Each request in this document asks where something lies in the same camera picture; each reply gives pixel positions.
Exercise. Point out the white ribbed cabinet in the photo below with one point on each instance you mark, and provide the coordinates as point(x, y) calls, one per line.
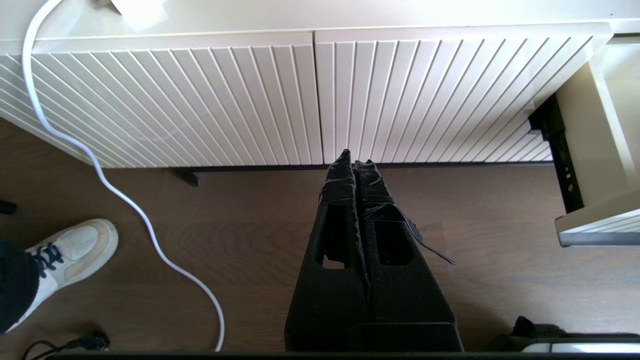
point(200, 20)

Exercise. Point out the cream ribbed cabinet panel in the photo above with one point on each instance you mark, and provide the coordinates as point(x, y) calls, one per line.
point(175, 100)

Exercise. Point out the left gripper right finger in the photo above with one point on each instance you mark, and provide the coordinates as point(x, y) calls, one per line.
point(405, 295)

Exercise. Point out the black floor object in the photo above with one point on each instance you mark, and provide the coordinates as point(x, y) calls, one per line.
point(7, 207)

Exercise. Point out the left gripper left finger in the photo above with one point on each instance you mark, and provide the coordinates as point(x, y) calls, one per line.
point(325, 300)

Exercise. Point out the white charger adapter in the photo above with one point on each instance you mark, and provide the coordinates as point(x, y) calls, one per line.
point(135, 6)

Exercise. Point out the dark trouser leg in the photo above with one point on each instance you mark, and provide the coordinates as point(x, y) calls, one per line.
point(15, 285)

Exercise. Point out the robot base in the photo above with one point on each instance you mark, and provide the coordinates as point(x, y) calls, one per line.
point(540, 327)

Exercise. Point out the cream drawer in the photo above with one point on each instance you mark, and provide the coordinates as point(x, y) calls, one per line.
point(590, 150)

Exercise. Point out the white sneaker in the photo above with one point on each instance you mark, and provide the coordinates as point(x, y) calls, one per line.
point(72, 250)

